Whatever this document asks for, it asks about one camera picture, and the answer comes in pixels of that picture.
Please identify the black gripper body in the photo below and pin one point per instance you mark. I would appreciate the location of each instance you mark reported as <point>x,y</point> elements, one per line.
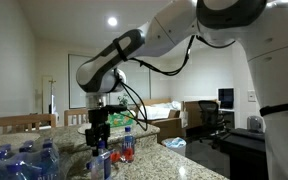
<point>98,119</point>

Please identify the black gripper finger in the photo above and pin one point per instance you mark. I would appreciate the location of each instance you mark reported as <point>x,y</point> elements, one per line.
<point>106,136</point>
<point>90,138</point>

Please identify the clear bottle with blue cap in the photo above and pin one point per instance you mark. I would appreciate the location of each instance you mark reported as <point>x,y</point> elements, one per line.
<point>101,165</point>

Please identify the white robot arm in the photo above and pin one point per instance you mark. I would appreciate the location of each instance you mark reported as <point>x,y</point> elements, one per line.
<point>170,23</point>

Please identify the water bottle with red label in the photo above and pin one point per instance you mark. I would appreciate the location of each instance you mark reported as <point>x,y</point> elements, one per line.
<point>128,146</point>

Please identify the small red object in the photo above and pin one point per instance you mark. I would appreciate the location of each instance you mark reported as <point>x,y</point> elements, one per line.
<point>115,156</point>

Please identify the green floral tissue box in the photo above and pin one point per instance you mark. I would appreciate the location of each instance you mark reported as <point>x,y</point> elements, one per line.
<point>120,120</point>

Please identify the wooden chair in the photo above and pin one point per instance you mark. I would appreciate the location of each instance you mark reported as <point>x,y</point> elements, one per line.
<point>17,120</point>
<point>75,116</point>

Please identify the green houseplant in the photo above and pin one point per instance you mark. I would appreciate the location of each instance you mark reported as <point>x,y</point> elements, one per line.
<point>123,100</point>

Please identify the trash bin with white bag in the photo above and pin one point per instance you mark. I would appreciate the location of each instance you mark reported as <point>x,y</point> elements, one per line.
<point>174,145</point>

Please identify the shrink-wrapped pack of water bottles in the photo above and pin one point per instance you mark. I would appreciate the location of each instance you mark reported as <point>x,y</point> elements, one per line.
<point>20,163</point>

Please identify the wooden chair back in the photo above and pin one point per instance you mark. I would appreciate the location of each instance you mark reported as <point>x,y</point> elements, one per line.
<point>17,120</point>

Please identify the brown wooden furniture panel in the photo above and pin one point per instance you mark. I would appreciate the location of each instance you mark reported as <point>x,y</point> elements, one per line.
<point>191,115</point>

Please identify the round ceiling light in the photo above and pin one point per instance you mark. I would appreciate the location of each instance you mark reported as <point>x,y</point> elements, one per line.
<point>112,21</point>

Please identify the black office chair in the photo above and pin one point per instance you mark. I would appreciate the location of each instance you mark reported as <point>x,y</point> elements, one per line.
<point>210,116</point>

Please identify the computer monitor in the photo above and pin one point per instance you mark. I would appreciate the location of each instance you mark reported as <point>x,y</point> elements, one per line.
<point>226,98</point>

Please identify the black table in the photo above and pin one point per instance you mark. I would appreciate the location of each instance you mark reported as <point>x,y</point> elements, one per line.
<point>244,150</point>

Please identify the small grey appliance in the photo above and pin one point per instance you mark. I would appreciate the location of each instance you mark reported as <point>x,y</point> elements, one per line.
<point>254,123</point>

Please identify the white wall switch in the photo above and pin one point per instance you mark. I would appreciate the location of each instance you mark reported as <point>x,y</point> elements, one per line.
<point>252,96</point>

